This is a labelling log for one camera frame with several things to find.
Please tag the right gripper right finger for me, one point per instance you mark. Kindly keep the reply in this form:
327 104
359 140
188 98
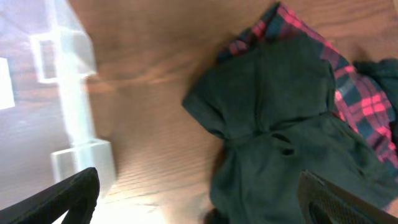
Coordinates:
326 203

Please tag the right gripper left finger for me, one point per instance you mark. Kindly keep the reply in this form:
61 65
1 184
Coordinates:
75 197

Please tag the large black garment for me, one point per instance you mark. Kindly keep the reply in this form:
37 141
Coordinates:
273 109

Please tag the red plaid flannel shirt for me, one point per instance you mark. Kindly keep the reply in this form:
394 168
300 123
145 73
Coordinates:
359 99

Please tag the dark navy taped garment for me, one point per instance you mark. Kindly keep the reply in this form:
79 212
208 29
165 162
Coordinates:
384 72

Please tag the clear plastic storage bin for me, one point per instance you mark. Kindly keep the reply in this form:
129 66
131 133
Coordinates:
49 134

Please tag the white label in bin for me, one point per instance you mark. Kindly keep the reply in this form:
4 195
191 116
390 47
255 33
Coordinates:
7 94

